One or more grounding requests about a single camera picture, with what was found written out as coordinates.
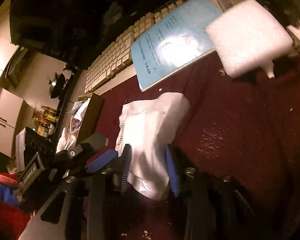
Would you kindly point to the pink clear pencil case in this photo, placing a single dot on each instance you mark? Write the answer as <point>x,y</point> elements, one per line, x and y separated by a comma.
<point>75,124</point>

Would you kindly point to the beige computer keyboard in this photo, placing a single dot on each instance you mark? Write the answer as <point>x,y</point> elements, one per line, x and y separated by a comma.
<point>110,62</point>

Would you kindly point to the white kitchen cabinet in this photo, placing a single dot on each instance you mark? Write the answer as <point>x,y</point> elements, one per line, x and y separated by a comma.
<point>2,110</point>

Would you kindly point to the white appliance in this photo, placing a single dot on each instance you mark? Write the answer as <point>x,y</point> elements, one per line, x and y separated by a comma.
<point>20,145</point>

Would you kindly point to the white dropper bottle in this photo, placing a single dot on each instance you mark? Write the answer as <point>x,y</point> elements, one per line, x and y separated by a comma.
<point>269,70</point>

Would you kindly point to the white foam block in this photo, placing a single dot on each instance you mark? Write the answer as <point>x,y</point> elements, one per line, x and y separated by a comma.
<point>250,35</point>

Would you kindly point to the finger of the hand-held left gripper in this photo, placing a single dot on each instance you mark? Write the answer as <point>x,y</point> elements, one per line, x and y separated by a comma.
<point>102,161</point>
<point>95,141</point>

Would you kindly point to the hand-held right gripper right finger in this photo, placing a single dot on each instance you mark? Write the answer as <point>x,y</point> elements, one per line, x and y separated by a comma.
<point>172,170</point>

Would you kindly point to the dark red table cloth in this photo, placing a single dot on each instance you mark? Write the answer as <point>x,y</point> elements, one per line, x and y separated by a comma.
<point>240,130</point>

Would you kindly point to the group of oil bottles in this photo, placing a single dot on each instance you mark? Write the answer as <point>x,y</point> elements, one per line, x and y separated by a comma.
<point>45,122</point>

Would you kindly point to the steel frying pan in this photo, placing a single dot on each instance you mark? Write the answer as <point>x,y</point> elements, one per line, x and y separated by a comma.
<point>56,85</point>

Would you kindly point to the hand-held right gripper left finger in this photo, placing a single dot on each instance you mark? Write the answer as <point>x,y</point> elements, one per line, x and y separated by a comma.
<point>126,160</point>

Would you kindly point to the cardboard box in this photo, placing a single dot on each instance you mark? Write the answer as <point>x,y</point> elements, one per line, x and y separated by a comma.
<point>91,120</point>

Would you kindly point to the black computer monitor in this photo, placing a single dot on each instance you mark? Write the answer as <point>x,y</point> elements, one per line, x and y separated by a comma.
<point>77,17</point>

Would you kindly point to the light blue booklet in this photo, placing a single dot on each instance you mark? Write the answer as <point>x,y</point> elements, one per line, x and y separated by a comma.
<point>170,42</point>

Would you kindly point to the white plastic packet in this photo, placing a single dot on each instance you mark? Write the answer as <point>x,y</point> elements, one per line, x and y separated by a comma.
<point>150,130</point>

